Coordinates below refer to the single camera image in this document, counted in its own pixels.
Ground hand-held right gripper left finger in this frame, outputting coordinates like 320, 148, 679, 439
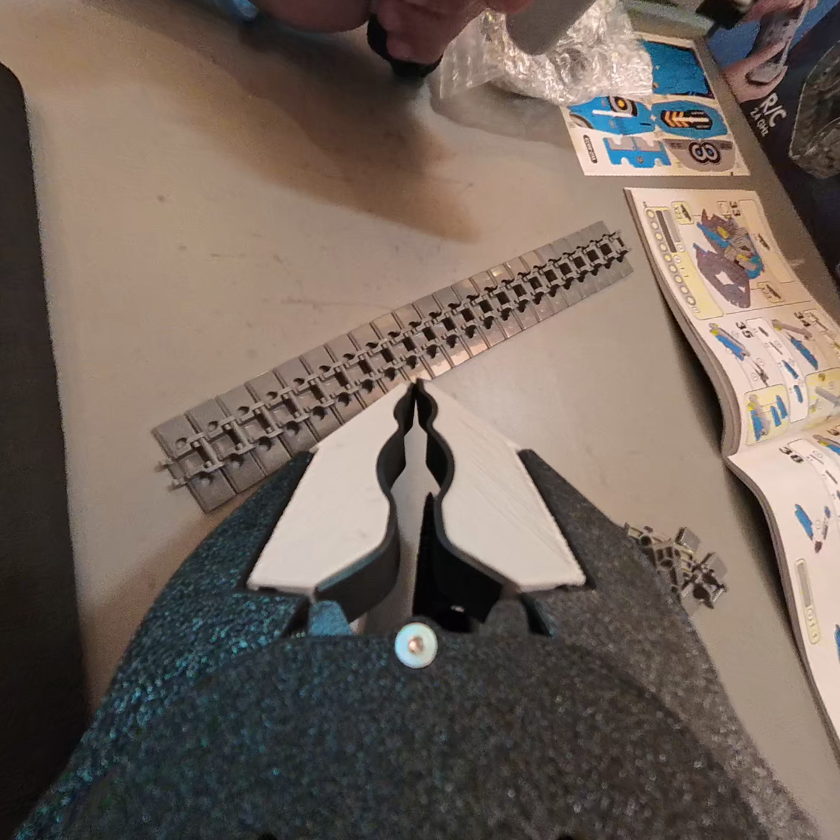
248, 381, 419, 621

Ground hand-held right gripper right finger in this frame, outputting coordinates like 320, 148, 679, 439
413, 378, 588, 621

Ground pile of grey track links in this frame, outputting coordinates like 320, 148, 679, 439
622, 520, 731, 616

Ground grey track link chain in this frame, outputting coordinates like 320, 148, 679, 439
151, 221, 636, 514

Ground grey desk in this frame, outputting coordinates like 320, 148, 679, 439
0, 0, 840, 840

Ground person's left hand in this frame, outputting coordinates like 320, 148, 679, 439
251, 0, 526, 64

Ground crumpled clear plastic bag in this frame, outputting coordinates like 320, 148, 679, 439
437, 0, 655, 110

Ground blue sticker sheet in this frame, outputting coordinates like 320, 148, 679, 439
562, 35, 751, 179

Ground robot kit box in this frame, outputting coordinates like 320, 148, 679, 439
696, 0, 840, 278

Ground instruction booklet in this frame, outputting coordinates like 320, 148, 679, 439
623, 188, 840, 757

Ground black perforated chair armrest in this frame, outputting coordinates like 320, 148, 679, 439
0, 62, 91, 840

